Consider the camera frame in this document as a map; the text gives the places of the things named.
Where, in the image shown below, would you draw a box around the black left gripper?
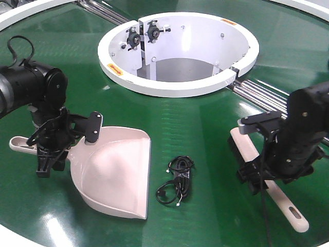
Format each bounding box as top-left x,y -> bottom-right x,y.
26,108 -> 88,178

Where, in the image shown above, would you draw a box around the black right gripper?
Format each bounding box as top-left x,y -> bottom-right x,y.
236,144 -> 325,195

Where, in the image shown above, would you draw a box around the pink hand broom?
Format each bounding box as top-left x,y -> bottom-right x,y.
227,128 -> 309,233

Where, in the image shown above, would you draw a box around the pink plastic dustpan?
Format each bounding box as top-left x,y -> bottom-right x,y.
9,126 -> 152,220

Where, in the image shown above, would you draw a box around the black cable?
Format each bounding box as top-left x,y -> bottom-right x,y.
155,155 -> 195,207

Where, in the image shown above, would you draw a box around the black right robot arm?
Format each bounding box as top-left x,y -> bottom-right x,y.
236,82 -> 328,195

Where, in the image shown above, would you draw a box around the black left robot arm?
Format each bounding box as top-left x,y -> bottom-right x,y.
1,37 -> 88,178

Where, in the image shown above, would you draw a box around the chrome conveyor rollers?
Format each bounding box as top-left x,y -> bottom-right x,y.
226,78 -> 329,147

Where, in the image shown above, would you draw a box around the white outer conveyor rim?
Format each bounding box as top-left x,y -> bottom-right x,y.
1,1 -> 328,31

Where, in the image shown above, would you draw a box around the yellow warning sticker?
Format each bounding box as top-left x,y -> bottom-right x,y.
107,63 -> 123,76

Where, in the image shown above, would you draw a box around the left black bearing block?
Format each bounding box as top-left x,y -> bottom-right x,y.
120,26 -> 141,51

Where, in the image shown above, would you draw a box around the black bearing block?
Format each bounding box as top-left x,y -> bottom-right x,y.
147,20 -> 171,43
120,26 -> 141,51

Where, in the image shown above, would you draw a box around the orange warning sticker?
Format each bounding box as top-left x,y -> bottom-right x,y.
221,18 -> 237,26

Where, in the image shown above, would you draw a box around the right black bearing block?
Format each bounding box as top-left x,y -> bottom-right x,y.
147,20 -> 171,43

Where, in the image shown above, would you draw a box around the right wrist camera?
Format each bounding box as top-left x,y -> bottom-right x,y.
237,111 -> 282,135

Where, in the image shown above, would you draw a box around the white inner conveyor ring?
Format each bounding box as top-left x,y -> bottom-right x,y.
97,12 -> 260,98

